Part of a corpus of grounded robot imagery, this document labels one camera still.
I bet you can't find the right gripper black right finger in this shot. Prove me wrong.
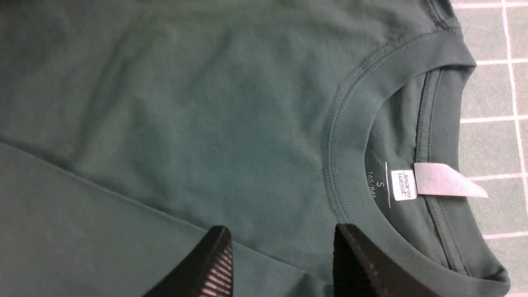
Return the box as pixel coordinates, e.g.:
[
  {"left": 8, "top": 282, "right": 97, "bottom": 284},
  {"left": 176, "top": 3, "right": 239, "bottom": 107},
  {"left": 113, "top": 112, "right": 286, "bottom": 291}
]
[{"left": 332, "top": 224, "right": 437, "bottom": 297}]

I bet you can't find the green checkered tablecloth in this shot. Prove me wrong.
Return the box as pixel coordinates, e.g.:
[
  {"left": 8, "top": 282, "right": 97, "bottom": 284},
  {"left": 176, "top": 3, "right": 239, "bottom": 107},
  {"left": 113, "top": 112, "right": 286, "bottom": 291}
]
[{"left": 451, "top": 0, "right": 528, "bottom": 297}]

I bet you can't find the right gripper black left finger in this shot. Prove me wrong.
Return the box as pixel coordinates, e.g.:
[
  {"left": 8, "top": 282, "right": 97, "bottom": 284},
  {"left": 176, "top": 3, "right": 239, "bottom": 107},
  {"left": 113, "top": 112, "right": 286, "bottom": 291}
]
[{"left": 144, "top": 226, "right": 234, "bottom": 297}]

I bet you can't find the green long sleeve shirt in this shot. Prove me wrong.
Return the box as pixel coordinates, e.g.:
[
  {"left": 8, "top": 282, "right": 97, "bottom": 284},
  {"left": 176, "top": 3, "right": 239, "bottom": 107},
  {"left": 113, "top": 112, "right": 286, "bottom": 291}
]
[{"left": 1, "top": 0, "right": 510, "bottom": 297}]

